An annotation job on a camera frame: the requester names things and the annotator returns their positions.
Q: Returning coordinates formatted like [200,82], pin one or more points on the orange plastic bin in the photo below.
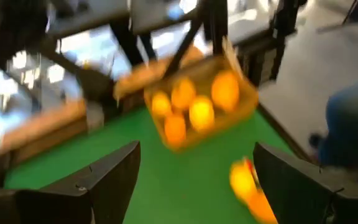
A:
[216,129]

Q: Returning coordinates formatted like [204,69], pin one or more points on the person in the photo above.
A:
[350,124]

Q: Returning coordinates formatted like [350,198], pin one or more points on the green table mat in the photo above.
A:
[166,186]

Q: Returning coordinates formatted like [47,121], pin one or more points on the black diagonal frame strut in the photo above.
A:
[182,53]

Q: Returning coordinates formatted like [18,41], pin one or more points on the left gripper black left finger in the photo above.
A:
[73,205]

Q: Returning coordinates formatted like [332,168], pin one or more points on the yellow lemon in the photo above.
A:
[201,112]
[161,104]
[241,180]

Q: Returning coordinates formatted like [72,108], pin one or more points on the large orange mango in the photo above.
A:
[225,90]

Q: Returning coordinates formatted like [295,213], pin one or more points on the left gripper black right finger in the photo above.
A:
[306,199]

